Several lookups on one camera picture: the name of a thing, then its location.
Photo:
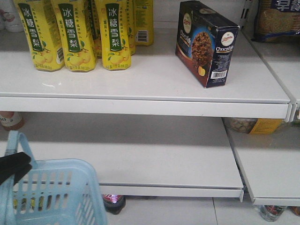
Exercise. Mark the white supermarket shelf unit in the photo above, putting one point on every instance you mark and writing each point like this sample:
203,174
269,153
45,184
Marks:
153,129

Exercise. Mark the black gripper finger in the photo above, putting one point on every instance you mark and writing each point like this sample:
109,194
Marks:
17,175
15,162

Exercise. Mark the clear bottle bottom right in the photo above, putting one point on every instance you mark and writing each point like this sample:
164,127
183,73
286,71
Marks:
271,213

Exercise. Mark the dark soda bottle below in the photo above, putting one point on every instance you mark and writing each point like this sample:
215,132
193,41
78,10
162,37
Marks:
114,203

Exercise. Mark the cracker pack top right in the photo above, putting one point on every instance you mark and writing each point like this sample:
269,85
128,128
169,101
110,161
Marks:
277,21

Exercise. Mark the yellow label cracker tub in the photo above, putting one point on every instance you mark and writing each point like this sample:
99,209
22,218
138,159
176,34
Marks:
255,126

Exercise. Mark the yellow pear drink left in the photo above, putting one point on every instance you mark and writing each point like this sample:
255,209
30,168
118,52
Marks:
42,33

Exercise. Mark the light blue shopping basket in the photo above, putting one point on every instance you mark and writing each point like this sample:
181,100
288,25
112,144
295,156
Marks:
52,192

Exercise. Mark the yellow pear drink rear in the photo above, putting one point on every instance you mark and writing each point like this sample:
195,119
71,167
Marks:
144,23

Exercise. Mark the dark blue cookie box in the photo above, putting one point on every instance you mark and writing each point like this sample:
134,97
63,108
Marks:
205,42

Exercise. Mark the yellow pear drink right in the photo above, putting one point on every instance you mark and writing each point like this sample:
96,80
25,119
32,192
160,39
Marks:
114,34

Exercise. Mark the yellow pear drink middle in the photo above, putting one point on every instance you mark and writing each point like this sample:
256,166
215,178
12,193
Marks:
73,21

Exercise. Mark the yellow pear drink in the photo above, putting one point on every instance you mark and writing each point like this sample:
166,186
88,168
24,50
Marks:
144,23
114,34
73,21
42,33

